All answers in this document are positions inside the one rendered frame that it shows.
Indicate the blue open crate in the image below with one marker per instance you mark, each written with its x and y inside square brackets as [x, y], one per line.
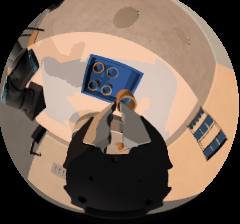
[128, 78]

